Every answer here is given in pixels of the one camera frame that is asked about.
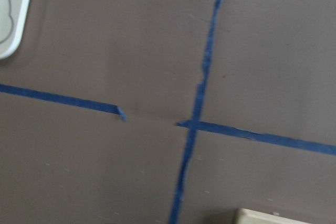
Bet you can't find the wooden cutting board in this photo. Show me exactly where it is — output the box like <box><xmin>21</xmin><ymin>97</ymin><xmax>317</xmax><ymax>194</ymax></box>
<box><xmin>235</xmin><ymin>208</ymin><xmax>336</xmax><ymax>224</ymax></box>

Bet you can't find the white tray with bear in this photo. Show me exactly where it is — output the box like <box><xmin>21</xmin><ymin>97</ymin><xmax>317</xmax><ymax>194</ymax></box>
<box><xmin>1</xmin><ymin>0</ymin><xmax>30</xmax><ymax>60</ymax></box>

